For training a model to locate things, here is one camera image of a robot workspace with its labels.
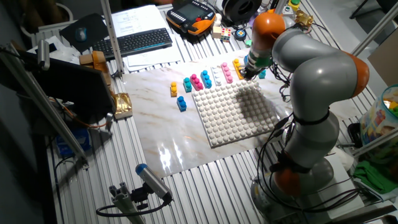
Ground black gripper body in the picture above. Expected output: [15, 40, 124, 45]
[241, 63, 264, 81]

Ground yellow four-stud block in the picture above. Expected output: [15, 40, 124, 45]
[232, 58, 246, 80]

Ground pink four-stud block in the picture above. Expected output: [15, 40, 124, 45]
[220, 62, 234, 85]

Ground white four-stud block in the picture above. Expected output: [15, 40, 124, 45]
[210, 65, 223, 87]

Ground black round puck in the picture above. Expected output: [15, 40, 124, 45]
[233, 29, 248, 42]

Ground Rubik's cube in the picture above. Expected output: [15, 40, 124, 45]
[220, 27, 233, 43]

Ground light blue three-stud block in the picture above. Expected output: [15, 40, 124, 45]
[200, 70, 213, 90]

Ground white studded baseplate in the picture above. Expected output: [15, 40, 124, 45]
[191, 79, 280, 149]

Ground magenta three-stud block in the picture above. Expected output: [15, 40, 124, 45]
[189, 73, 205, 91]

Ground black filament spool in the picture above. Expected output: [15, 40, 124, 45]
[221, 0, 263, 23]

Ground brass fitting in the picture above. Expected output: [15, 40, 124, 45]
[294, 9, 314, 31]

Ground blue two-stud block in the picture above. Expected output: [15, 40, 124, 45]
[176, 95, 188, 113]

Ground yellow button box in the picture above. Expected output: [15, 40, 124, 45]
[281, 0, 302, 16]

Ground orange black teach pendant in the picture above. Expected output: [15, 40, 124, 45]
[165, 0, 217, 36]

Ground printed paper sheets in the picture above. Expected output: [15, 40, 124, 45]
[124, 43, 183, 73]

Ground marble pattern board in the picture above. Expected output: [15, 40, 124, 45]
[122, 46, 363, 180]

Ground black keyboard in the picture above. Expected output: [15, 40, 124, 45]
[91, 27, 174, 62]

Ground printed paper sheet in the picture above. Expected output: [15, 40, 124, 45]
[110, 4, 175, 39]

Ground clear bag of blocks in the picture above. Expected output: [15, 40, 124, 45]
[359, 83, 398, 147]

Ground brown cardboard sheet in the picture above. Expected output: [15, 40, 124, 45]
[368, 27, 398, 88]

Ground gold foil packet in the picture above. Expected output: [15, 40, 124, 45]
[111, 92, 134, 121]

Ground green cloth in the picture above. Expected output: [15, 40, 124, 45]
[353, 160, 398, 195]

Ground black mouse pad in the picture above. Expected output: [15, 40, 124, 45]
[58, 12, 109, 54]

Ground grey computer mouse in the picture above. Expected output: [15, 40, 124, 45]
[75, 27, 88, 43]

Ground black monitor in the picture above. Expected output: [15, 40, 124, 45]
[12, 49, 118, 125]

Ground blue box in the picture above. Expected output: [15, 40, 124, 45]
[55, 127, 93, 158]

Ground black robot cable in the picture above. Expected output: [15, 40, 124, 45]
[259, 126, 361, 214]
[256, 113, 295, 200]

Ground aluminium frame bar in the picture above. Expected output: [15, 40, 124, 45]
[0, 43, 90, 169]
[351, 1, 398, 57]
[353, 127, 398, 157]

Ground aluminium profile post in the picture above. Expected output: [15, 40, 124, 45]
[99, 0, 125, 76]

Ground grey depth camera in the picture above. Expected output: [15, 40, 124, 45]
[37, 39, 51, 71]
[135, 163, 174, 203]

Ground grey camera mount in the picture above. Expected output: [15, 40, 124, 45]
[108, 182, 149, 224]

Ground black camera cable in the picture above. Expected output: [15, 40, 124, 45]
[95, 198, 172, 218]

